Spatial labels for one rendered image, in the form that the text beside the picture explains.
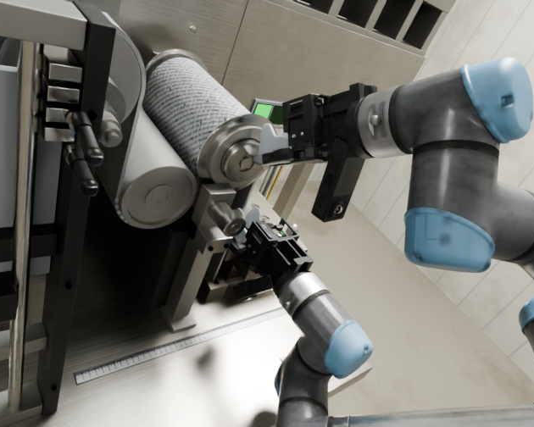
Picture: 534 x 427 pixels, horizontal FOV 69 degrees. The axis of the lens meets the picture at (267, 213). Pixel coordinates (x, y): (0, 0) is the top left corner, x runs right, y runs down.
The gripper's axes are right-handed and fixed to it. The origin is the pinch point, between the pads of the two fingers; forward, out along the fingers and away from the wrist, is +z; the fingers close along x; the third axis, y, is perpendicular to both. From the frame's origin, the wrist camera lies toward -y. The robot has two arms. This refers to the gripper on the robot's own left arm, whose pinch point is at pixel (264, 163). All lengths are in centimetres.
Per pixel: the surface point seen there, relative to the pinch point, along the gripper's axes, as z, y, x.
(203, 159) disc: 4.4, 1.1, 8.4
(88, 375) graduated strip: 18.9, -31.3, 23.5
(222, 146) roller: 2.0, 2.7, 6.3
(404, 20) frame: 13, 43, -68
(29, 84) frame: -14.2, 4.2, 33.8
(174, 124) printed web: 13.4, 8.0, 7.9
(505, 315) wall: 50, -96, -245
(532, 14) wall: 30, 96, -253
